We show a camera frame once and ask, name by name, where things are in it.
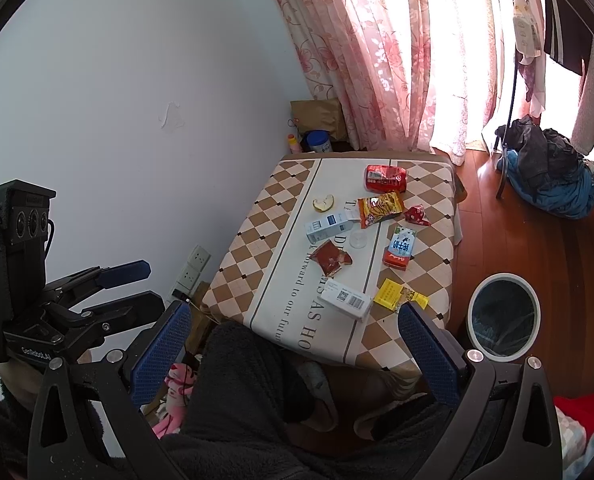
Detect yellow cigarette box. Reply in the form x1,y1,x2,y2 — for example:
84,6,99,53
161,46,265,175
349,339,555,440
374,278,429,312

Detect small red wrapper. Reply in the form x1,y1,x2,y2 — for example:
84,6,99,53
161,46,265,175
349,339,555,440
403,205,430,226

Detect orange yellow snack bag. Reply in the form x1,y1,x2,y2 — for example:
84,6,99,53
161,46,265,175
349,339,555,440
358,192,404,229

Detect crushed red soda can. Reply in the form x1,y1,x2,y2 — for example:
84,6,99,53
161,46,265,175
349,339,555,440
364,165,408,194

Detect white round trash bin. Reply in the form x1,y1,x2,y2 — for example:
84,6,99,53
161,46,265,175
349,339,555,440
465,273,542,363

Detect pink patterned cloth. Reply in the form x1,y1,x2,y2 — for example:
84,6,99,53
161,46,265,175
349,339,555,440
152,363,196,439

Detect white barcode box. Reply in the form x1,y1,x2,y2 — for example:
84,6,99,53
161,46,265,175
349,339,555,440
318,278,372,320

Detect blue red milk carton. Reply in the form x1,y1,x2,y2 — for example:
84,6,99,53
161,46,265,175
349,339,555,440
382,226,416,271

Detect black fleece garment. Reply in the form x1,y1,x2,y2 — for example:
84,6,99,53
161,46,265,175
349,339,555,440
161,322,451,479

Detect clear plastic lid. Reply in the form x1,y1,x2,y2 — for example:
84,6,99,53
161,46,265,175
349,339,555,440
349,230,367,249

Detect dark red snack wrapper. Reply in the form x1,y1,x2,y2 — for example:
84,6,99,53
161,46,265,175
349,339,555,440
310,240,353,278

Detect checkered brown white tablecloth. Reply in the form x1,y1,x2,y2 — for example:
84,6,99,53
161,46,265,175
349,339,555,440
200,152,456,382

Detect red blanket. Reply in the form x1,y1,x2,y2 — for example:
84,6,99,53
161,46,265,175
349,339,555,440
554,393,594,437

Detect white blue carton box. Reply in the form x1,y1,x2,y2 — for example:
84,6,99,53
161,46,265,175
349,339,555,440
306,211,356,244

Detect black clothes rack pole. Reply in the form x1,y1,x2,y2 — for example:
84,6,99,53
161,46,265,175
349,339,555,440
494,0,528,201

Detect blue dark clothes pile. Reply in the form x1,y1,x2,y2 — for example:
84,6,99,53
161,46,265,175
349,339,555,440
495,116,594,220

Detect blue white canister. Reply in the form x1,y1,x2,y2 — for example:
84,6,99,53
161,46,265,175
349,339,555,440
306,130,333,153

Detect pink floral curtain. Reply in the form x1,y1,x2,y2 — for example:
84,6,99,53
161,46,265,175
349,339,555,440
275,0,510,165

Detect hanging clothes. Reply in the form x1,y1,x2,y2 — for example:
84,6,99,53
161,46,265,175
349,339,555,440
513,0,594,155

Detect white wall socket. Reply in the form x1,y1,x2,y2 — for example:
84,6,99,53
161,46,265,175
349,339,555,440
176,245,210,295

